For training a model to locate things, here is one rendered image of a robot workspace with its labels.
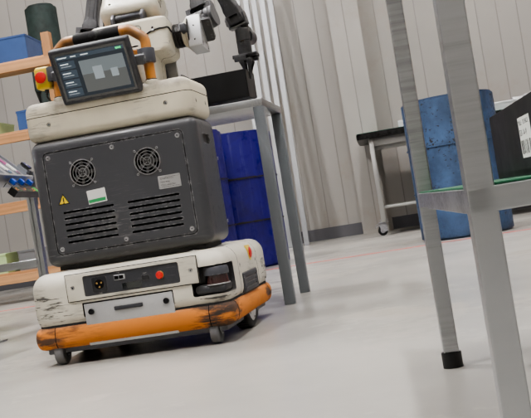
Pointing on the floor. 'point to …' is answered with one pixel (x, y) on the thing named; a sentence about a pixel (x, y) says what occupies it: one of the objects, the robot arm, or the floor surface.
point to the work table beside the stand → (223, 114)
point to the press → (40, 12)
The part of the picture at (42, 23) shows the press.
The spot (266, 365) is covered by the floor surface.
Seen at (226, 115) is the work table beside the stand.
